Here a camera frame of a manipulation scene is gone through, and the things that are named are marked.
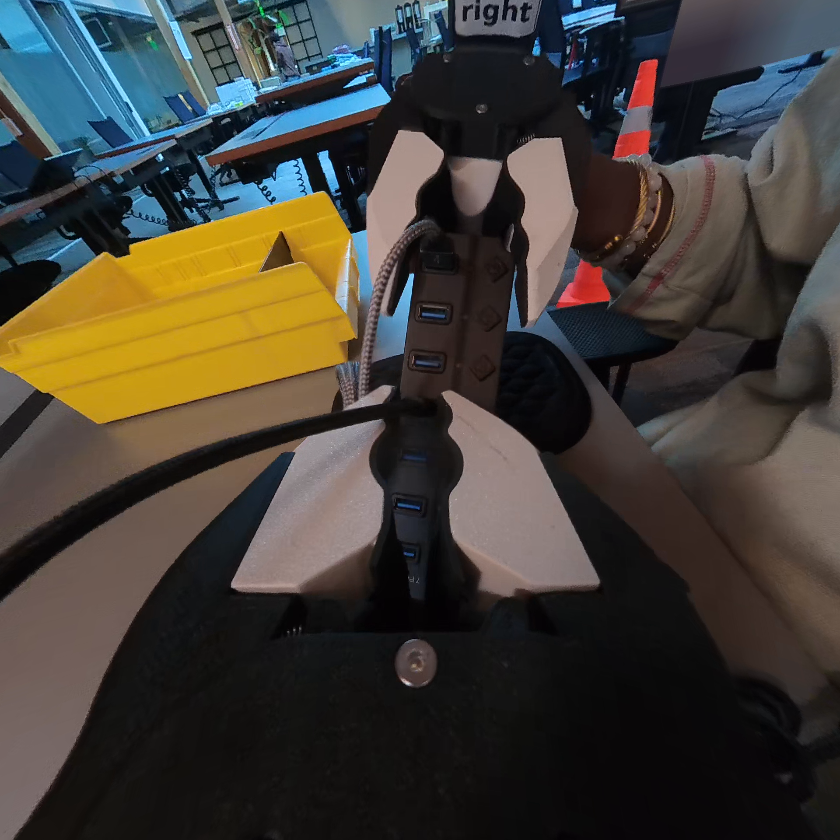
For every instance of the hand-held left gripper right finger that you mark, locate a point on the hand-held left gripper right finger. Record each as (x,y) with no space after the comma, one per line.
(518,518)

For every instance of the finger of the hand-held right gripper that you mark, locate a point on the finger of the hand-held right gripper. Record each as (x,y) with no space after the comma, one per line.
(548,216)
(400,177)

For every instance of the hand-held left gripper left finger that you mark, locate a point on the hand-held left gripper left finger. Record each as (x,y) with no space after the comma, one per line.
(315,512)

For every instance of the black multi-port usb hub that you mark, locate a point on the black multi-port usb hub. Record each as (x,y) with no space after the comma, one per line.
(453,328)

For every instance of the person's right forearm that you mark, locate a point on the person's right forearm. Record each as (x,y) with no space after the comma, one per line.
(741,223)

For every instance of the person's right hand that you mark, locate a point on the person's right hand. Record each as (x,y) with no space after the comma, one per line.
(610,197)

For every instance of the brown-top table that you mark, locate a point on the brown-top table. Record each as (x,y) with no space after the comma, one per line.
(302,124)
(157,141)
(315,79)

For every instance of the black round pad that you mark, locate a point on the black round pad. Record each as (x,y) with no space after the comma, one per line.
(544,394)

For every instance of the black mesh chair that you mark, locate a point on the black mesh chair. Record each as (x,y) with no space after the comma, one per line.
(610,331)

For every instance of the orange traffic cone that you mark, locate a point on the orange traffic cone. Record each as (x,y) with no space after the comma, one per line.
(640,111)

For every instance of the yellow plastic bin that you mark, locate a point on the yellow plastic bin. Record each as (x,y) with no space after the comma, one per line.
(197,328)

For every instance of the black office chair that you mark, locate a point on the black office chair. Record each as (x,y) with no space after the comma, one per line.
(26,289)

